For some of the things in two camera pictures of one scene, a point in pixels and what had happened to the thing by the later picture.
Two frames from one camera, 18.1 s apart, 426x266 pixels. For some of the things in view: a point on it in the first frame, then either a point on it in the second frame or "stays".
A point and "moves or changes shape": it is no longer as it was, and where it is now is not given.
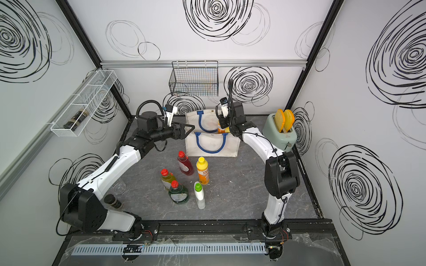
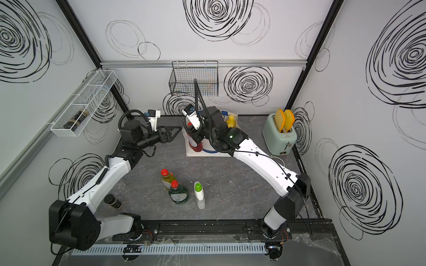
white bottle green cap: [199, 195] stays
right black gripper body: [227, 122] to [203, 133]
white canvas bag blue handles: [204, 141] moves or changes shape
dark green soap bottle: [178, 193] stays
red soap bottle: [184, 163] to [192, 143]
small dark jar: [111, 199] stays
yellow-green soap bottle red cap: [167, 179] stays
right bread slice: [288, 119] stays
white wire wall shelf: [77, 119] stays
